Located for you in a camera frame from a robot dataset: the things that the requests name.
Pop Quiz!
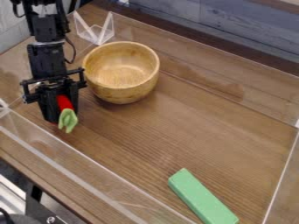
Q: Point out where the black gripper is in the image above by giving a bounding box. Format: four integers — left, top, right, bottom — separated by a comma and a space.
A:
19, 42, 86, 123

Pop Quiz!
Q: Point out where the red plush strawberry green stem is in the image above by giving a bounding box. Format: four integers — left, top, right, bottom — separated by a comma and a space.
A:
55, 94, 78, 134

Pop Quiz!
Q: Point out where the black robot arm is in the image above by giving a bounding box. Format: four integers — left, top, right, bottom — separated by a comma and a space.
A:
10, 0, 86, 123

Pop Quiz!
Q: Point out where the wooden bowl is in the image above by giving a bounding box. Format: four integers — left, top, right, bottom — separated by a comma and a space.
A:
81, 41, 160, 104

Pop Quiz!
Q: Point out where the clear acrylic front panel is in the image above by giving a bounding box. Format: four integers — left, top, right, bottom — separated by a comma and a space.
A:
0, 108, 194, 224

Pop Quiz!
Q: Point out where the green rectangular block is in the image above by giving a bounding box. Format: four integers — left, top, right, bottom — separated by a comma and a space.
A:
168, 168, 238, 224

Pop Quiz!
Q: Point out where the black cable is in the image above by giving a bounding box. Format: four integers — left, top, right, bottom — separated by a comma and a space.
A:
62, 34, 78, 65

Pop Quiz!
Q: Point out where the clear acrylic corner bracket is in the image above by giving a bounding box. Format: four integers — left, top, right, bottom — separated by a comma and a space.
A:
71, 11, 114, 46

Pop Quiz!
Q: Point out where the black device with cable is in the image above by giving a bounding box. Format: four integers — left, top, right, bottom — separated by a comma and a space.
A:
0, 204, 69, 224

